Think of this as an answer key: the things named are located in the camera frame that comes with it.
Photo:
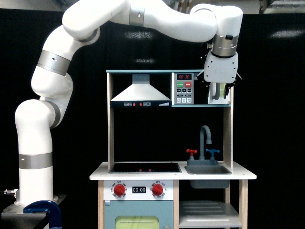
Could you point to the grey toy sink basin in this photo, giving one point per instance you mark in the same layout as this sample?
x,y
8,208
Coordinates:
x,y
208,170

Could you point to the black toy stovetop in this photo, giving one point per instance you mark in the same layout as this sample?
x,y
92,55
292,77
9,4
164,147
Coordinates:
x,y
158,167

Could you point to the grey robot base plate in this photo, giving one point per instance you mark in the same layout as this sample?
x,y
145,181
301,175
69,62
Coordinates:
x,y
13,217

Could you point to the left red oven knob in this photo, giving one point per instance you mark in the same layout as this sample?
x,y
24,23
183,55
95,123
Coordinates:
x,y
119,190

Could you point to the right red oven knob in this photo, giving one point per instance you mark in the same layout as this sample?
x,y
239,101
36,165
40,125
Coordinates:
x,y
157,190

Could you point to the blue clamp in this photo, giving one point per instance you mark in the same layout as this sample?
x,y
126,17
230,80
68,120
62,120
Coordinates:
x,y
50,208

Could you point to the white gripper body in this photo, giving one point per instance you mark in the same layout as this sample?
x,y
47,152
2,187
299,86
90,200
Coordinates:
x,y
220,70

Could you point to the silver range hood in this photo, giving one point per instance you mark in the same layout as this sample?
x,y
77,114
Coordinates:
x,y
140,94

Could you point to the teal lower oven door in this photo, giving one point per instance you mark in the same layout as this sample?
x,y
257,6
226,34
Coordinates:
x,y
138,214

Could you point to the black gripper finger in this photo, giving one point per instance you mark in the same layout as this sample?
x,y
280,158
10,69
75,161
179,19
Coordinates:
x,y
228,86
200,77

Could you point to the grey microwave control panel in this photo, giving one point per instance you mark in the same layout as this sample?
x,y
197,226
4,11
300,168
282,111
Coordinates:
x,y
183,88

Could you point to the grey slatted shelf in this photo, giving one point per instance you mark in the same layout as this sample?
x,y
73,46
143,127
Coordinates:
x,y
200,214

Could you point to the red oven knob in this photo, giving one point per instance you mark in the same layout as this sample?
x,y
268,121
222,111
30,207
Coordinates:
x,y
119,190
157,190

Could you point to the white toy microwave door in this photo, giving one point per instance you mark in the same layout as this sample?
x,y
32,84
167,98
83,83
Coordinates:
x,y
217,94

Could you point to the blue tap handle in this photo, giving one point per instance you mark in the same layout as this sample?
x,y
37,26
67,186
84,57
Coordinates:
x,y
212,152

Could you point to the wooden toy kitchen frame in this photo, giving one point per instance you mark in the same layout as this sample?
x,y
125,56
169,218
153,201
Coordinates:
x,y
162,134

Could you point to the metal cable connector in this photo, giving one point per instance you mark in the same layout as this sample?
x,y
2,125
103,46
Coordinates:
x,y
10,192

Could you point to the black oven timer display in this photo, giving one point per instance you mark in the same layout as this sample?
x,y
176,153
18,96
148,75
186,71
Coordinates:
x,y
139,189

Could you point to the grey toy faucet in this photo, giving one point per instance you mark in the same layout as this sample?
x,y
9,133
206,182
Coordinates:
x,y
205,139

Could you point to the red tap handle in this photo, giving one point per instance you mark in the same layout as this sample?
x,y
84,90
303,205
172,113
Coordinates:
x,y
191,152

